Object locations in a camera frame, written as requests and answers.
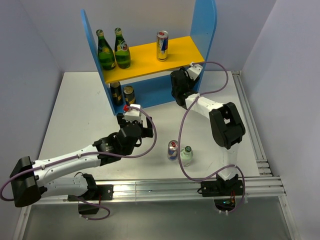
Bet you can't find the black gold can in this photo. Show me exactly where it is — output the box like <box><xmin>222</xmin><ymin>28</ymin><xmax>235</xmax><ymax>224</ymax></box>
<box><xmin>110</xmin><ymin>81</ymin><xmax>123</xmax><ymax>106</ymax></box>
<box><xmin>123</xmin><ymin>85</ymin><xmax>136</xmax><ymax>106</ymax></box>

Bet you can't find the red bull can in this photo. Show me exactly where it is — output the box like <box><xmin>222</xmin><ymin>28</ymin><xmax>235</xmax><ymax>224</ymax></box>
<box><xmin>156</xmin><ymin>30</ymin><xmax>169</xmax><ymax>61</ymax></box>
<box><xmin>167</xmin><ymin>140</ymin><xmax>178</xmax><ymax>161</ymax></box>

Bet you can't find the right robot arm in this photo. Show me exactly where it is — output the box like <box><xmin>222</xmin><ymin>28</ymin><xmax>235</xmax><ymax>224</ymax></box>
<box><xmin>170</xmin><ymin>64</ymin><xmax>246</xmax><ymax>195</ymax></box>

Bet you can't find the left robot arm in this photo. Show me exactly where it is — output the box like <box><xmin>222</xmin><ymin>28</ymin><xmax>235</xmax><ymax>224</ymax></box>
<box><xmin>10</xmin><ymin>113</ymin><xmax>155</xmax><ymax>208</ymax></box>

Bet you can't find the blue and yellow shelf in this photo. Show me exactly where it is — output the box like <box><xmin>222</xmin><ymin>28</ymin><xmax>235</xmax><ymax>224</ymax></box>
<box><xmin>81</xmin><ymin>0</ymin><xmax>218</xmax><ymax>115</ymax></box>

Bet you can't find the front clear glass bottle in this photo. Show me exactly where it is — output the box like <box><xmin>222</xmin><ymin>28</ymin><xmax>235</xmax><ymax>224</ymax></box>
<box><xmin>179</xmin><ymin>145</ymin><xmax>193</xmax><ymax>167</ymax></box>

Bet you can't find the green bottle red label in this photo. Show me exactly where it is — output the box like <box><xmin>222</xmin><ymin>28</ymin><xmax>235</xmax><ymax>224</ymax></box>
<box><xmin>114</xmin><ymin>27</ymin><xmax>131</xmax><ymax>69</ymax></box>

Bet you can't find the green bottle yellow label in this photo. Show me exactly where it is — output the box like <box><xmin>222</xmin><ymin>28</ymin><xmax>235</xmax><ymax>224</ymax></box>
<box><xmin>96</xmin><ymin>29</ymin><xmax>116</xmax><ymax>71</ymax></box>

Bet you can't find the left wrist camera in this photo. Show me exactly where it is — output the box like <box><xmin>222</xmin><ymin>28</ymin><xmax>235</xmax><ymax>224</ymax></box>
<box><xmin>123</xmin><ymin>104</ymin><xmax>142</xmax><ymax>124</ymax></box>

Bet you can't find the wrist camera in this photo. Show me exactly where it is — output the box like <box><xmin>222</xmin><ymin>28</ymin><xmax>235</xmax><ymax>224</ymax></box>
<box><xmin>123</xmin><ymin>104</ymin><xmax>142</xmax><ymax>124</ymax></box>
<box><xmin>186</xmin><ymin>62</ymin><xmax>203</xmax><ymax>81</ymax></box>

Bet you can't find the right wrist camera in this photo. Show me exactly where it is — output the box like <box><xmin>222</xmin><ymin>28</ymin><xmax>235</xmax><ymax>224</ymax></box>
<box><xmin>186</xmin><ymin>62</ymin><xmax>203</xmax><ymax>81</ymax></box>

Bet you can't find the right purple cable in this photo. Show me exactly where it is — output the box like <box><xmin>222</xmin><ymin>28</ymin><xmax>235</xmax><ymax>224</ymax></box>
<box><xmin>177</xmin><ymin>61</ymin><xmax>246</xmax><ymax>213</ymax></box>

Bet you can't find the purple cable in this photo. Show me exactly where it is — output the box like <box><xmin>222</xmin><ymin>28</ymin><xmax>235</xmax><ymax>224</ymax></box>
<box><xmin>177</xmin><ymin>61</ymin><xmax>246</xmax><ymax>213</ymax></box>
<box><xmin>0</xmin><ymin>106</ymin><xmax>158</xmax><ymax>221</ymax></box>

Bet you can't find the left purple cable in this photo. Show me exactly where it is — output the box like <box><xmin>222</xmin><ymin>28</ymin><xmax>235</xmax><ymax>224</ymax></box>
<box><xmin>0</xmin><ymin>106</ymin><xmax>158</xmax><ymax>221</ymax></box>

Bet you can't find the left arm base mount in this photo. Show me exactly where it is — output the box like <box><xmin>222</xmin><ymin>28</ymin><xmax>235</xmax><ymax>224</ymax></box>
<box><xmin>67</xmin><ymin>184</ymin><xmax>114</xmax><ymax>221</ymax></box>

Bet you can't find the aluminium right rail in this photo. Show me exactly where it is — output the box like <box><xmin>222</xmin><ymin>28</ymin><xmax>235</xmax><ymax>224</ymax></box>
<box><xmin>231</xmin><ymin>71</ymin><xmax>273</xmax><ymax>177</ymax></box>

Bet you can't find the aluminium rail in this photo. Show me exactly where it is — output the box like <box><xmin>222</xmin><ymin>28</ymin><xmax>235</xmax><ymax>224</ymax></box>
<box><xmin>231</xmin><ymin>71</ymin><xmax>273</xmax><ymax>177</ymax></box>
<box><xmin>23</xmin><ymin>176</ymin><xmax>287</xmax><ymax>206</ymax></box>

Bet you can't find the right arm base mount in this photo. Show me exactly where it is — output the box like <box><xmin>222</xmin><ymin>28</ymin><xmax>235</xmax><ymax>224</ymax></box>
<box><xmin>197</xmin><ymin>175</ymin><xmax>244</xmax><ymax>212</ymax></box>

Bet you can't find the aluminium front rail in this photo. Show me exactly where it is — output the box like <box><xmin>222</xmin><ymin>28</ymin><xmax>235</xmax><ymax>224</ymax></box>
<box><xmin>23</xmin><ymin>176</ymin><xmax>287</xmax><ymax>206</ymax></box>

